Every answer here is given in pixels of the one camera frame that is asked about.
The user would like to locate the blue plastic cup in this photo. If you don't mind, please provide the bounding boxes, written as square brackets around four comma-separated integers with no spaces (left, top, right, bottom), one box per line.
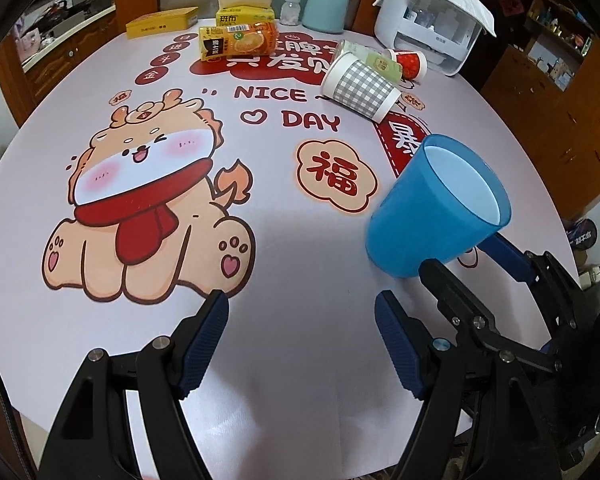
[365,134,512,278]

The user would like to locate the red paper cup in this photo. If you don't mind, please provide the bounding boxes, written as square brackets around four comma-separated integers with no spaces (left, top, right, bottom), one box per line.
[387,49,428,84]

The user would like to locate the grey checked paper cup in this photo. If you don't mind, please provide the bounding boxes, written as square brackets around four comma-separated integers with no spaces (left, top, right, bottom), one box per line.
[321,52,401,124]

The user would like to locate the printed pink tablecloth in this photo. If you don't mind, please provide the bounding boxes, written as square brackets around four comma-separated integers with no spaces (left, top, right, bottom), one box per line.
[0,27,574,479]

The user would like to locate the white cosmetics organizer box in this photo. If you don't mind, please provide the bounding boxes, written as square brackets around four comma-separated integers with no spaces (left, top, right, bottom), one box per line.
[374,0,483,76]

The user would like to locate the teal canister with lid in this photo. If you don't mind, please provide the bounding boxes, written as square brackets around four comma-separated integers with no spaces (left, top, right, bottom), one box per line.
[302,0,350,34]

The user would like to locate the orange juice carton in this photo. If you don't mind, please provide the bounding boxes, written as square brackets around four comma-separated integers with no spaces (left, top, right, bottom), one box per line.
[198,22,278,61]

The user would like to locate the small clear pill bottle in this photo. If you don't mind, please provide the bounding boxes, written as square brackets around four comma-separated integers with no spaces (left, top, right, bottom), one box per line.
[279,0,301,26]

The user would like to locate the yellow tissue box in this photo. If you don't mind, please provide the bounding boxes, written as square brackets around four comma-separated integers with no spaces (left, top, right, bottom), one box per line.
[215,0,275,26]

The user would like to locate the flat yellow box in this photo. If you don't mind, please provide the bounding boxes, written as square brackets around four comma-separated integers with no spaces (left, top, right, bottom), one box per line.
[125,6,198,39]

